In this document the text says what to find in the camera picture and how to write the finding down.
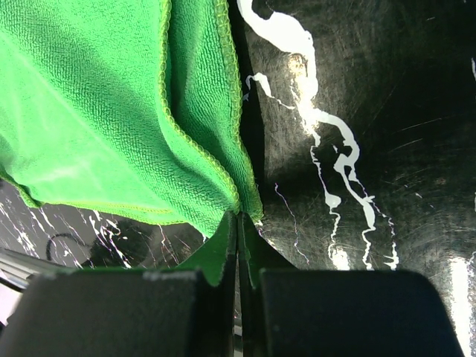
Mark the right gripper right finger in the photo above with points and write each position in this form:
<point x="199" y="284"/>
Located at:
<point x="291" y="312"/>

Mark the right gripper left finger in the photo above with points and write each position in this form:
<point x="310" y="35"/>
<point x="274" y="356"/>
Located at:
<point x="181" y="311"/>

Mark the green microfiber towel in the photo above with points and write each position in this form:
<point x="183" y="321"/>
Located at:
<point x="125" y="107"/>

